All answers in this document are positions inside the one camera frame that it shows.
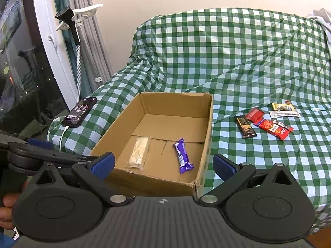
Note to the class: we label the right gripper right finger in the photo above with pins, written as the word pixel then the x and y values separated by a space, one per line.
pixel 235 178

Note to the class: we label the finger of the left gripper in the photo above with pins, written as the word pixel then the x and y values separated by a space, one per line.
pixel 55 154
pixel 40 143

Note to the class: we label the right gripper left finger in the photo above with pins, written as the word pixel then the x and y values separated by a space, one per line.
pixel 93 174

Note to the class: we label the beige nougat bar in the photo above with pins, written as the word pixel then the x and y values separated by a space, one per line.
pixel 139 153

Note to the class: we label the dark brown chocolate bar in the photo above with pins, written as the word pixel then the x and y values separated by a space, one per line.
pixel 245 127

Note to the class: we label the purple Cadbury chocolate bar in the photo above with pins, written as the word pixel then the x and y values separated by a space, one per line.
pixel 183 159

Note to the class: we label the red KitKat bar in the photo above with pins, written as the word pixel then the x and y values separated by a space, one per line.
pixel 273 128

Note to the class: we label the red snack packet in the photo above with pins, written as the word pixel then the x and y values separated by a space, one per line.
pixel 255 115

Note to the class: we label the white silver snack wrapper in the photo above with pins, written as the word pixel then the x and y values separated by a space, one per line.
pixel 284 113

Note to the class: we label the yellow brown snack bar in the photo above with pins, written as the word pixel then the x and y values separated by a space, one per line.
pixel 287 106

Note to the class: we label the red white Nescafe stick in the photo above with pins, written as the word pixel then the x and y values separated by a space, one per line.
pixel 281 124

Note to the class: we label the light blue sachet stick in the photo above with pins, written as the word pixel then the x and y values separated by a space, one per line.
pixel 315 109

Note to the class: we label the person left hand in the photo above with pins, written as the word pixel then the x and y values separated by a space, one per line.
pixel 8 201

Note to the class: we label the black smartphone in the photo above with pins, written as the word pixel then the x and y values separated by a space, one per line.
pixel 76 116

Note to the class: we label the brown cardboard box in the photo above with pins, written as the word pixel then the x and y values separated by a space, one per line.
pixel 165 118

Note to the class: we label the green checkered cloth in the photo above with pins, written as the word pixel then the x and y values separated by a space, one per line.
pixel 245 58

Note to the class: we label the black garment steamer head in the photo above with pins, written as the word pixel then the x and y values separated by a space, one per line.
pixel 66 18

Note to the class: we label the white plastic hanger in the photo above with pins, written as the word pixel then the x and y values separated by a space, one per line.
pixel 82 14

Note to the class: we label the white grey crumpled fabric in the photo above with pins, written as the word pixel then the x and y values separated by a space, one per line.
pixel 322 16

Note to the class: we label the white door frame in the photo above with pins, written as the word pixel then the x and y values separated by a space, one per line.
pixel 56 51

